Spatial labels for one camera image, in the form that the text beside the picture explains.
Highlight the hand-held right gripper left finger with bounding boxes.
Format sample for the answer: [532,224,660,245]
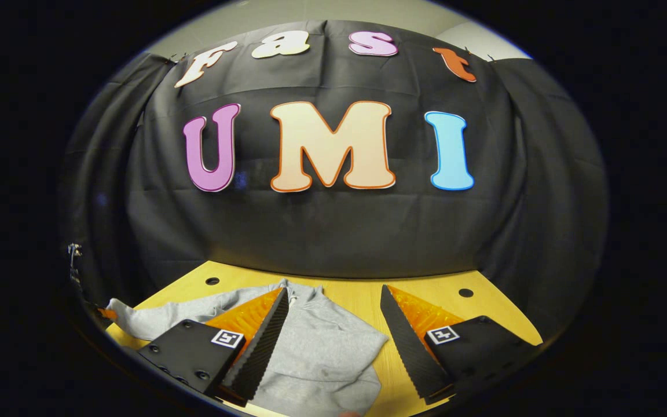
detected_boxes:
[137,287,289,407]

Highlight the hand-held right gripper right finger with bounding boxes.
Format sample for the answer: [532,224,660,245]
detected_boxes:
[380,284,543,405]

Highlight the grey sweatshirt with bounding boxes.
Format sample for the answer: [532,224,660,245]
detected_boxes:
[106,279,389,417]

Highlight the metal clip stand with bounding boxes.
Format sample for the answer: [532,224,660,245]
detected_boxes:
[67,243,83,286]

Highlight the black backdrop cloth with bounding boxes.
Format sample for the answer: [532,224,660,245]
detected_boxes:
[58,20,609,342]

